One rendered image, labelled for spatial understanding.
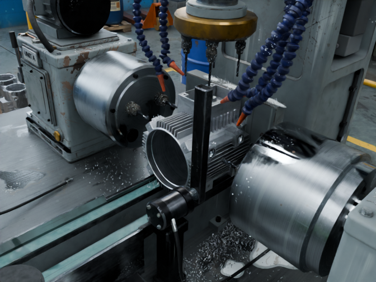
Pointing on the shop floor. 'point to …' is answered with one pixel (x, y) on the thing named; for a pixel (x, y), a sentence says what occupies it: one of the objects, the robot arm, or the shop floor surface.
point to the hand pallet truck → (150, 17)
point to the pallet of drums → (117, 18)
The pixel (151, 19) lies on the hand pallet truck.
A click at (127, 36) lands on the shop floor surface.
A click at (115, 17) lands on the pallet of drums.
